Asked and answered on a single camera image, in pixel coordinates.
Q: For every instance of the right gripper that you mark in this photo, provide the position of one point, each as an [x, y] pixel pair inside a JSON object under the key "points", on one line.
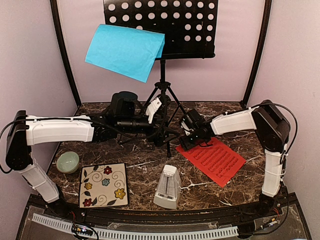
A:
{"points": [[186, 144]]}

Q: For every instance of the blue sheet music page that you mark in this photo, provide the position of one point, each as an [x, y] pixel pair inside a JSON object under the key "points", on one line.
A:
{"points": [[127, 51]]}

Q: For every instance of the green ceramic bowl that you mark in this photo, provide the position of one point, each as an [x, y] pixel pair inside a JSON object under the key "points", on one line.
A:
{"points": [[68, 162]]}

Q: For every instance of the square floral plate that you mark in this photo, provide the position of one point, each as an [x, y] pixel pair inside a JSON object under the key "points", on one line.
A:
{"points": [[103, 186]]}

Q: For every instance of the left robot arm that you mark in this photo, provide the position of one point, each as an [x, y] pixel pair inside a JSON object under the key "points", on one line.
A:
{"points": [[125, 116]]}

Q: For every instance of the red sheet music page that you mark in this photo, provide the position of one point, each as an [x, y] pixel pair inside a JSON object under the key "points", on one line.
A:
{"points": [[219, 162]]}

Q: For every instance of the right black frame post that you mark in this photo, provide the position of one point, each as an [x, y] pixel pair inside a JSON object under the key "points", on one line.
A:
{"points": [[258, 53]]}

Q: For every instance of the black frame post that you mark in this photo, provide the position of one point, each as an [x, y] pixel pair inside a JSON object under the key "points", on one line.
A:
{"points": [[258, 53], [63, 51]]}

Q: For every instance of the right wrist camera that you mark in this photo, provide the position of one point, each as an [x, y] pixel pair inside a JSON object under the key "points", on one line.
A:
{"points": [[184, 127]]}

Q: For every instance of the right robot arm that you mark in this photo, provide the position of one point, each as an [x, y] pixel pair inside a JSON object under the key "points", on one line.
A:
{"points": [[270, 125]]}

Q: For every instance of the white metronome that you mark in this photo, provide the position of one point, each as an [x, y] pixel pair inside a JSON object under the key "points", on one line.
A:
{"points": [[168, 190]]}

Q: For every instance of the black music stand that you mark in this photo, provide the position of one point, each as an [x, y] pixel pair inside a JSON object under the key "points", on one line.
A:
{"points": [[188, 25]]}

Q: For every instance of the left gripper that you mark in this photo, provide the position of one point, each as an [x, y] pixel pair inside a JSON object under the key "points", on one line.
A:
{"points": [[160, 140]]}

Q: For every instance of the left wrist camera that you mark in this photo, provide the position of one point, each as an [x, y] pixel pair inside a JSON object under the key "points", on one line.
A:
{"points": [[153, 107]]}

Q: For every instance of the white cable duct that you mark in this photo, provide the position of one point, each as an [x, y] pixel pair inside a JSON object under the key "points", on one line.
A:
{"points": [[99, 233]]}

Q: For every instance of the left black frame post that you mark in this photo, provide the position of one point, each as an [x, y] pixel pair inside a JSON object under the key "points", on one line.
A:
{"points": [[63, 51]]}

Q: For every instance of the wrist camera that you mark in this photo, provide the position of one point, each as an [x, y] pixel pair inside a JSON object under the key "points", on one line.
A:
{"points": [[184, 127], [153, 107]]}

